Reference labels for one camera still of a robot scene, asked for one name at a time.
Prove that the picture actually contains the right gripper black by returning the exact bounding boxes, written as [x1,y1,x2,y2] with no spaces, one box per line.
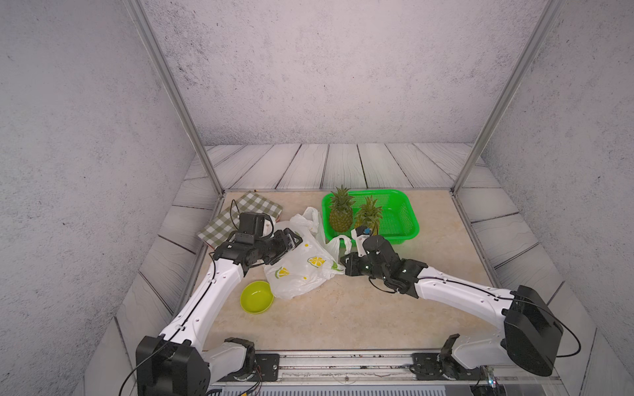
[337,251,389,283]

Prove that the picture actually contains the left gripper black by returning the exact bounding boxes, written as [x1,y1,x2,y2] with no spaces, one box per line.
[253,227,304,264]

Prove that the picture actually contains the white plastic bag lemon print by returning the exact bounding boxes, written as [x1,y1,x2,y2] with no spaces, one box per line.
[264,206,352,300]

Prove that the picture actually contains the pineapple front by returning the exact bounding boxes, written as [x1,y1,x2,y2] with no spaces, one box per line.
[354,196,383,235]

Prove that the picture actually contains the pineapple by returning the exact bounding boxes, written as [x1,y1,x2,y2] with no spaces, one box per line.
[329,186,355,233]
[354,196,383,235]

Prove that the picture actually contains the pineapple back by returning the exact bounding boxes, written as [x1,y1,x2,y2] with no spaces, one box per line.
[329,186,355,233]

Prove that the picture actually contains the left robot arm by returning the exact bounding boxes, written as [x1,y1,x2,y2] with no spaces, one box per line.
[133,212,303,395]

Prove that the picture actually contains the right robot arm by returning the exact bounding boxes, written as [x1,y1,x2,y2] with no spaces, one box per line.
[340,236,565,380]

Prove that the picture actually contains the lime green bowl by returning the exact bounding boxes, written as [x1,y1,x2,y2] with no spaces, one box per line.
[239,280,275,314]

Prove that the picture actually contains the green checkered cloth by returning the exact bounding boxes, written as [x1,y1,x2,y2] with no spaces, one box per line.
[197,192,283,248]

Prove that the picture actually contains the green plastic basket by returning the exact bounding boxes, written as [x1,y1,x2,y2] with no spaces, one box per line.
[349,189,419,245]

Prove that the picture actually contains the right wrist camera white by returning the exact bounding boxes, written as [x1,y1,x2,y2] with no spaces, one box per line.
[351,225,373,257]

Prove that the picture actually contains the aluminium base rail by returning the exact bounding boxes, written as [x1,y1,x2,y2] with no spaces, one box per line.
[210,350,567,395]

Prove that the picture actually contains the left metal frame post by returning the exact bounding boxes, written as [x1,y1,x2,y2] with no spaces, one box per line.
[123,0,225,195]

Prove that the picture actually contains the metal frame post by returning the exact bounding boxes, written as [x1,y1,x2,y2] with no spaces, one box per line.
[123,0,225,195]
[451,0,566,197]

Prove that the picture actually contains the right metal frame post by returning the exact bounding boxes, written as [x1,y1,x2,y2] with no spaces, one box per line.
[451,0,566,197]

